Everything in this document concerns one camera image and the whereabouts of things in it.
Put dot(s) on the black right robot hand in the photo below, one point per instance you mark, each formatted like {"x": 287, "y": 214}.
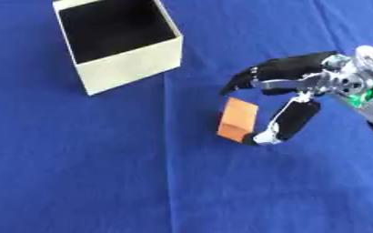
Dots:
{"x": 288, "y": 67}

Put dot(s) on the orange rectangular block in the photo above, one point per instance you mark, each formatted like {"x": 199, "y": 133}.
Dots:
{"x": 238, "y": 119}

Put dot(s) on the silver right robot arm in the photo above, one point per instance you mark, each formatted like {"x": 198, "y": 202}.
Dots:
{"x": 366, "y": 80}

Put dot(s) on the tan box with black inside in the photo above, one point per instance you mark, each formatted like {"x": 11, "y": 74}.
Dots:
{"x": 122, "y": 45}

